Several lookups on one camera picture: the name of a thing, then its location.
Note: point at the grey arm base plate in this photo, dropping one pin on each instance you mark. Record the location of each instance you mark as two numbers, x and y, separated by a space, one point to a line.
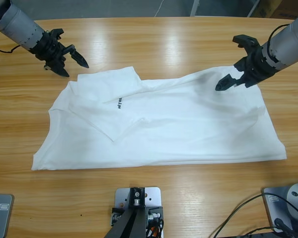
270 210
5 223

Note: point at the white t-shirt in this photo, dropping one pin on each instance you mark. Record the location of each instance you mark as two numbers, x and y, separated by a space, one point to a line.
164 124

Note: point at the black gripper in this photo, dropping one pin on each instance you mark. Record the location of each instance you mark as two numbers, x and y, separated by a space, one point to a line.
257 69
49 53

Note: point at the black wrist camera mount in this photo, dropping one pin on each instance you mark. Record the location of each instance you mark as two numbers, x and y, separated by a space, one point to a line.
57 32
245 39

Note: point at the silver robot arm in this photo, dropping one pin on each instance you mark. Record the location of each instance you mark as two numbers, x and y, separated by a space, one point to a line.
288 42
17 22

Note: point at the cardboard box with black print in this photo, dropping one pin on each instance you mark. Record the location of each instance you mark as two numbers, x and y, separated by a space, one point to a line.
288 10

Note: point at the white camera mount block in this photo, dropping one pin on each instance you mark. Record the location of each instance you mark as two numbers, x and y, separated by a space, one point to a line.
152 196

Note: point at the cardboard box with blue print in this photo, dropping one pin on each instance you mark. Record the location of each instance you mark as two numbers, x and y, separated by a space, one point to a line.
265 8

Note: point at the dark camera post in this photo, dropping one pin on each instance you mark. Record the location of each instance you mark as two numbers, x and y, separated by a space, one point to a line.
131 223

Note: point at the white metal frame leg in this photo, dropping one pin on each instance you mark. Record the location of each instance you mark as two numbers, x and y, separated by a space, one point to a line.
253 8
195 7

